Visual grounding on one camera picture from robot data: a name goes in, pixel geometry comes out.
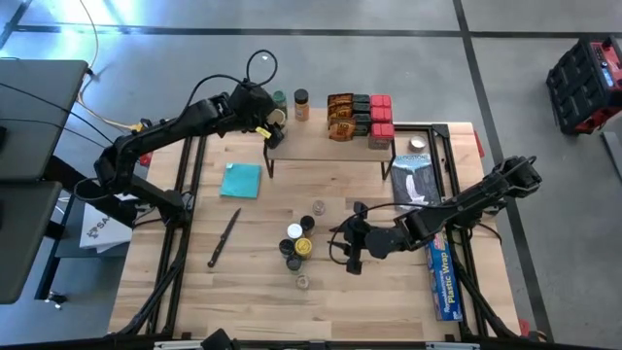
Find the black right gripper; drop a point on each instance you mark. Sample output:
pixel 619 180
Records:
pixel 374 243

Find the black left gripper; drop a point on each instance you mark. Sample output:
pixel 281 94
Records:
pixel 250 107

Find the beige lid spice jar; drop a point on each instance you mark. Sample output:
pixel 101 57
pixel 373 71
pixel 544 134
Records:
pixel 278 117

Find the green lid spice jar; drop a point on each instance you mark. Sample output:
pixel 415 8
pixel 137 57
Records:
pixel 280 97

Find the black lid orange spice jar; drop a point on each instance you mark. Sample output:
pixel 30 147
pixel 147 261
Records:
pixel 301 99

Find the yellow lid spice jar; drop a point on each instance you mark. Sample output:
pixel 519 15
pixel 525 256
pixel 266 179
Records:
pixel 303 247

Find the white lid spice jar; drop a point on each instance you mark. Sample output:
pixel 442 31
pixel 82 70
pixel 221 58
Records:
pixel 295 231

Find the dark green spice tin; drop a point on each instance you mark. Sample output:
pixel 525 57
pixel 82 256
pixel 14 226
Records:
pixel 362 119
pixel 363 130
pixel 362 98
pixel 362 108

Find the red spice tin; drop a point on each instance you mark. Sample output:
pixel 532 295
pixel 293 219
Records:
pixel 380 100
pixel 381 115
pixel 382 133

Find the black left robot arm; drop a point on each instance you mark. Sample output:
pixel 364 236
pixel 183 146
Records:
pixel 165 126

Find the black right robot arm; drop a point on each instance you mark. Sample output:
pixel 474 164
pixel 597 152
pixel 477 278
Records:
pixel 461 206

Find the cork lid saffron jar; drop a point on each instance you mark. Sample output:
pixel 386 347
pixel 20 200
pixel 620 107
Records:
pixel 319 208
pixel 302 282

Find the black lid green herb jar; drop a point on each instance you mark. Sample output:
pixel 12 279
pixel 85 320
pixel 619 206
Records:
pixel 293 263

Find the teal cloth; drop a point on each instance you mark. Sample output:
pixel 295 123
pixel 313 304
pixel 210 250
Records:
pixel 241 181

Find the black kitchen knife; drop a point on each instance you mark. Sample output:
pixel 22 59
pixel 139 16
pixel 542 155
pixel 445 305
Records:
pixel 221 243

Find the blue plastic wrap box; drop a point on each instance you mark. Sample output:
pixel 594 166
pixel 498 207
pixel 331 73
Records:
pixel 447 291

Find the small silver tin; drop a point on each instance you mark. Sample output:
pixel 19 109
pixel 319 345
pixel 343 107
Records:
pixel 418 144

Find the red clamp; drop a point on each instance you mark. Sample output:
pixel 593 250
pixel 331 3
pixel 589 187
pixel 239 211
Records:
pixel 523 327
pixel 144 159
pixel 479 146

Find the yellow plug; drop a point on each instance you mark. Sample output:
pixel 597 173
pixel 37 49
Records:
pixel 137 128

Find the black desk base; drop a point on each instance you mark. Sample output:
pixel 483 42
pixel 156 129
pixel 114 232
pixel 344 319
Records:
pixel 63 170

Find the grey desk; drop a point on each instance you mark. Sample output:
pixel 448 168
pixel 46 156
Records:
pixel 24 243
pixel 29 146

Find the red and black tool crate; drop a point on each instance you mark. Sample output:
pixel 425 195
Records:
pixel 578 87

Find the desk caster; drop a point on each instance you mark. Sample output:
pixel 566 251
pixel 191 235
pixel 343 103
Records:
pixel 57 299

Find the wooden shelf with black frame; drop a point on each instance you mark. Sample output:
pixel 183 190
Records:
pixel 316 146

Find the black aluminium table frame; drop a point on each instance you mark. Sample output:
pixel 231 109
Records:
pixel 340 127

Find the silver bracket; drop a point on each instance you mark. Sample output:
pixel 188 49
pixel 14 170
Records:
pixel 452 346
pixel 180 345

